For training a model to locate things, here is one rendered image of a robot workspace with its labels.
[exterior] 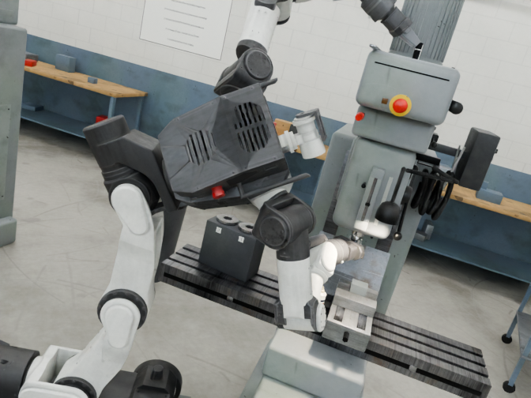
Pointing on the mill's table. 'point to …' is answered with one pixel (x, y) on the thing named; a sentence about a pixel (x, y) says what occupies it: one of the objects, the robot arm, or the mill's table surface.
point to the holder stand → (231, 247)
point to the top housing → (408, 85)
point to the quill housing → (359, 157)
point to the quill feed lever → (403, 212)
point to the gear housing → (393, 129)
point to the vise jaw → (355, 302)
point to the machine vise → (349, 322)
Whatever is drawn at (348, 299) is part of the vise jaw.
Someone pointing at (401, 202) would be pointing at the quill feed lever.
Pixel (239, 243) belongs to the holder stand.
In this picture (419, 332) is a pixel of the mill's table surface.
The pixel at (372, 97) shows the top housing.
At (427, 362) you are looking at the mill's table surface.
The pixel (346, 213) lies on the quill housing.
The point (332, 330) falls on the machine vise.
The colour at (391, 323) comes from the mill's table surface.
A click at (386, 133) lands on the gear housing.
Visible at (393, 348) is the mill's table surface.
